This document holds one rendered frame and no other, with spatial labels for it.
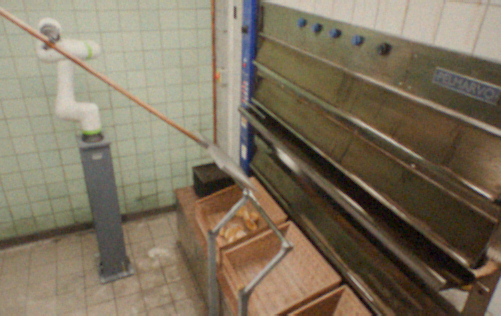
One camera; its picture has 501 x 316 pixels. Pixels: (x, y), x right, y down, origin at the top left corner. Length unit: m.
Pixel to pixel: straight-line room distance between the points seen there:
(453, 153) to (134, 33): 2.58
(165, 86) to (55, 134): 0.98
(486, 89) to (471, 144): 0.18
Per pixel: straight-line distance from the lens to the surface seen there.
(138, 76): 3.49
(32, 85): 3.48
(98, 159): 2.91
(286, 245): 1.89
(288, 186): 2.60
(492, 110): 1.45
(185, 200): 3.26
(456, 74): 1.52
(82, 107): 2.82
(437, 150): 1.56
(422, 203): 1.68
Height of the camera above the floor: 2.38
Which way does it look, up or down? 28 degrees down
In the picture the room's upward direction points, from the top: 2 degrees clockwise
